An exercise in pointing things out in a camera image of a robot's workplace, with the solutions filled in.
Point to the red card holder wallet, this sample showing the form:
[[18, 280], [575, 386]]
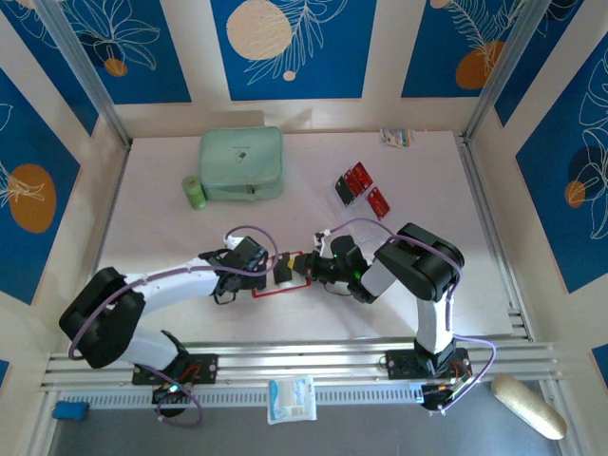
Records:
[[294, 284]]

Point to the clear acrylic card tray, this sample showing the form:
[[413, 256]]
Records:
[[368, 233]]

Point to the black credit card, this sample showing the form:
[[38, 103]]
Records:
[[344, 191]]

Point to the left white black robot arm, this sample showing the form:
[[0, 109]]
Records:
[[102, 318]]

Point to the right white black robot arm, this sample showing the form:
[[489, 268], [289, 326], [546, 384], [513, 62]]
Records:
[[420, 261]]

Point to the red credit card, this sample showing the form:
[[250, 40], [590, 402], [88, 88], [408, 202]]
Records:
[[352, 183], [378, 203], [363, 173]]

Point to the green cylindrical roll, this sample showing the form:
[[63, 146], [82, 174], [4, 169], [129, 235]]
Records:
[[195, 192]]

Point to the mint green zip pouch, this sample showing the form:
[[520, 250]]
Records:
[[240, 157]]

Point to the white gauze packet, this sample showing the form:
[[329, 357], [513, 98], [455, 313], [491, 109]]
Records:
[[290, 399]]

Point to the black controller board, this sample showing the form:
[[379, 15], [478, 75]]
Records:
[[171, 395], [439, 399]]

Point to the printed paper leaflet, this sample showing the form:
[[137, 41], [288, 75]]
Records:
[[395, 137]]

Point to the blue sponge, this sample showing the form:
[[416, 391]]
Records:
[[70, 411]]

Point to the beige cork roll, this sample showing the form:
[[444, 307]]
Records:
[[527, 406]]

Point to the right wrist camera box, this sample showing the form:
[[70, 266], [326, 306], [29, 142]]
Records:
[[344, 249]]

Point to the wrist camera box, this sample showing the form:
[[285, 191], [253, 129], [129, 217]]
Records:
[[249, 254], [344, 249]]

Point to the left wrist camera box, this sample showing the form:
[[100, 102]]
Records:
[[249, 254]]

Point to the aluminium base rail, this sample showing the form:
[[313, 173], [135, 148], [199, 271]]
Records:
[[294, 358]]

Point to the aluminium side rail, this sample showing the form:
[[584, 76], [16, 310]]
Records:
[[480, 190], [116, 190]]

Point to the blue floral wall panel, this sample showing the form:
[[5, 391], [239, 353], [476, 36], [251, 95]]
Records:
[[332, 47], [570, 237], [546, 47], [52, 57], [427, 47], [19, 261], [142, 71]]

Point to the aluminium corner post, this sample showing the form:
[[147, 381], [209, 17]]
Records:
[[508, 62], [85, 66]]

